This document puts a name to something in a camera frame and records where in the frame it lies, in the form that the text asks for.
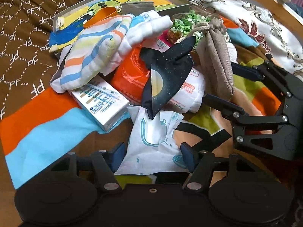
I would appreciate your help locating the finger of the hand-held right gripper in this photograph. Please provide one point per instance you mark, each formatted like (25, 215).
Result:
(222, 105)
(246, 72)

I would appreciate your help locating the colourful striped blanket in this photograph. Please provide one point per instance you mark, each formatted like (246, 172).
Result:
(47, 127)

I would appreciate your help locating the white floral blanket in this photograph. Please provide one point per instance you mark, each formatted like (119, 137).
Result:
(248, 11)

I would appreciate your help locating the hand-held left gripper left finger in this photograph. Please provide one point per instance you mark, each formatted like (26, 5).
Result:
(118, 155)

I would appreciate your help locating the grey and white cloth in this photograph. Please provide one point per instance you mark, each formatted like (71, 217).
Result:
(59, 73)

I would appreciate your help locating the brown patterned quilt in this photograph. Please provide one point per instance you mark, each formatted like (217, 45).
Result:
(23, 28)

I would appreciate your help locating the orange and white tissue pack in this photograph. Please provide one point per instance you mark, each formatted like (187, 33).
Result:
(130, 75)

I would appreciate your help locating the orange plastic scoop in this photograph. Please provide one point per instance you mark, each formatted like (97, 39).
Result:
(104, 15)

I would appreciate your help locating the white cardboard box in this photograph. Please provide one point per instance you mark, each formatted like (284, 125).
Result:
(104, 106)

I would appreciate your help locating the white cloth with blue print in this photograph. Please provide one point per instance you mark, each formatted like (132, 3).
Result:
(151, 26)

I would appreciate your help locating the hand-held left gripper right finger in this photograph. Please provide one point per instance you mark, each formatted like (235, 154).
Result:
(187, 153)

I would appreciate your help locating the pink packet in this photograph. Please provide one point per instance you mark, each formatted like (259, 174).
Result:
(163, 42)

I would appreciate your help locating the striped pastel towel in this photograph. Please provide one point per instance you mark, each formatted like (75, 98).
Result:
(94, 52)

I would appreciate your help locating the wooden bed frame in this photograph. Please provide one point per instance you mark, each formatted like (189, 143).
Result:
(272, 4)

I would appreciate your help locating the dark face mask moon print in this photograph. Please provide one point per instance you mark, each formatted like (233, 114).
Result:
(170, 75)

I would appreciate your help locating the beige cloth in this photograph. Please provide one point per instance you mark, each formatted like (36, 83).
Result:
(217, 59)

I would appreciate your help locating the bag of green paper stars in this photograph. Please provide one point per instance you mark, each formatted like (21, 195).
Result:
(184, 23)

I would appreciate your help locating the white packet with teal print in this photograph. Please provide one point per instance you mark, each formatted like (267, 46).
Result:
(151, 146)

